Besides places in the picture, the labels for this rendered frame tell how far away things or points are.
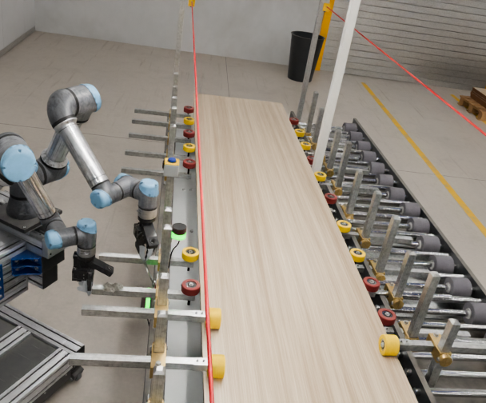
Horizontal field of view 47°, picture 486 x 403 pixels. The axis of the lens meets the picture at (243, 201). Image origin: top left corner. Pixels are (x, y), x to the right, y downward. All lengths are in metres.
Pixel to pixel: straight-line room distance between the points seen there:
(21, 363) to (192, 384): 1.02
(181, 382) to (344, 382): 0.68
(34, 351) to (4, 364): 0.15
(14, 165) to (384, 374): 1.52
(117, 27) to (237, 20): 2.01
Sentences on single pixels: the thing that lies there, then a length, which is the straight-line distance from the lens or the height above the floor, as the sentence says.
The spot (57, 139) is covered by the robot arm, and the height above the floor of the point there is 1.39.
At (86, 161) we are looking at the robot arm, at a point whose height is 1.43.
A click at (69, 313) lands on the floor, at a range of 3.64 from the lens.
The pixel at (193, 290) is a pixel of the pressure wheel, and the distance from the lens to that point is 2.38.
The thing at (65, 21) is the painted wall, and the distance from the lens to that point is 10.08.
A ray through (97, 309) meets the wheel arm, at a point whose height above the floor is 0.96.
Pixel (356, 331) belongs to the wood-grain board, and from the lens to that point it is 2.37.
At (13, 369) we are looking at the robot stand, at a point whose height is 0.21.
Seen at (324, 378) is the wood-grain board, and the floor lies 0.90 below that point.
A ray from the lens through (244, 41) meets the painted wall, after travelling 9.86.
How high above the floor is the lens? 2.36
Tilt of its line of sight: 28 degrees down
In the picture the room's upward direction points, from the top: 10 degrees clockwise
